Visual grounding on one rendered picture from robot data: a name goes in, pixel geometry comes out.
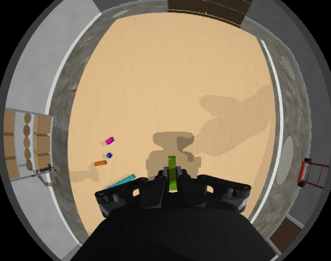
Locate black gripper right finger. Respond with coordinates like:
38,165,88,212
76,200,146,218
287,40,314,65
176,166,251,213

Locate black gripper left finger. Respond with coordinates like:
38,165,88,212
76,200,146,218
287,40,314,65
94,167,170,218

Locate lime green rod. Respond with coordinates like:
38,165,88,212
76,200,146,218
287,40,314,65
168,156,177,191

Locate turquoise rod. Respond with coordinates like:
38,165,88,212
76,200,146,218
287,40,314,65
107,174,136,189

